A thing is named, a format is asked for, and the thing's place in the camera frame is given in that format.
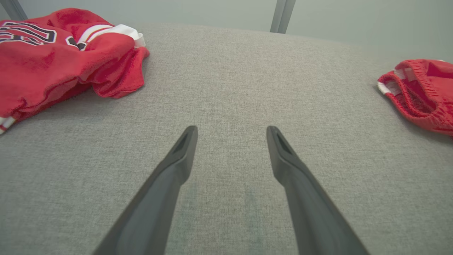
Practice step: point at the grey slanted metal bar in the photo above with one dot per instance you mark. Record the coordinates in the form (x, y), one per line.
(14, 9)

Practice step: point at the grey metal post with bracket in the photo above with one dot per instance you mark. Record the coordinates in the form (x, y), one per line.
(282, 16)

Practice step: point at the red shorts white stripes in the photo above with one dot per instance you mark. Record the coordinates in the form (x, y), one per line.
(424, 92)

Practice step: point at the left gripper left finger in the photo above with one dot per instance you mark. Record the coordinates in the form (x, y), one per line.
(159, 198)

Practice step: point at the grey fabric sofa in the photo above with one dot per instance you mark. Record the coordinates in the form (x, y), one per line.
(226, 88)

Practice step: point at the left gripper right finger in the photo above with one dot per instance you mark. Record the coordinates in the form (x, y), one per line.
(304, 198)

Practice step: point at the red Bulls basketball jersey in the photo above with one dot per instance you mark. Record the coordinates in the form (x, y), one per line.
(53, 63)

